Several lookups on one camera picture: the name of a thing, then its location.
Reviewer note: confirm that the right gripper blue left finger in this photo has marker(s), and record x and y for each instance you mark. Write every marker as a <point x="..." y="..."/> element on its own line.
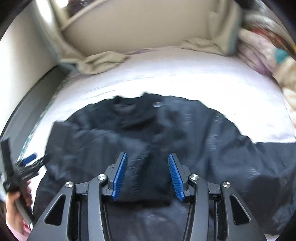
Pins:
<point x="115" y="177"/>

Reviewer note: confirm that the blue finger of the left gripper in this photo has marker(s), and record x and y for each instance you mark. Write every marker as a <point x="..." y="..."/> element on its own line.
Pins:
<point x="28" y="159"/>

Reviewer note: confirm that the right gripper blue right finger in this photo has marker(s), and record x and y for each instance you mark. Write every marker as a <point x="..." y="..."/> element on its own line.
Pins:
<point x="180" y="179"/>

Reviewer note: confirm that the black printed jacket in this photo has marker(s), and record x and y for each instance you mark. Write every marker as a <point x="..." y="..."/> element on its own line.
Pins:
<point x="148" y="129"/>

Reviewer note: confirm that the person's left hand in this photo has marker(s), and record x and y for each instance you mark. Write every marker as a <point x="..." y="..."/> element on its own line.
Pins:
<point x="14" y="219"/>

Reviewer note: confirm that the white quilted mattress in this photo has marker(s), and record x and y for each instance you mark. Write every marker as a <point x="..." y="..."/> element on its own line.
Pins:
<point x="252" y="102"/>

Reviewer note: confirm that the beige bed sheet cover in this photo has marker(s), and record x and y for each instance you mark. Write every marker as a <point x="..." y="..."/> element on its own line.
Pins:
<point x="105" y="34"/>

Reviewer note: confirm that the pile of folded colourful blankets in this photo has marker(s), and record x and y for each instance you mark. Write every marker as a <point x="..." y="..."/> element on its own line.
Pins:
<point x="266" y="47"/>

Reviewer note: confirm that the dark bed side rail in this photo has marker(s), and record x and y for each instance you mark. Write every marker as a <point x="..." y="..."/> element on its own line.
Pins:
<point x="30" y="108"/>

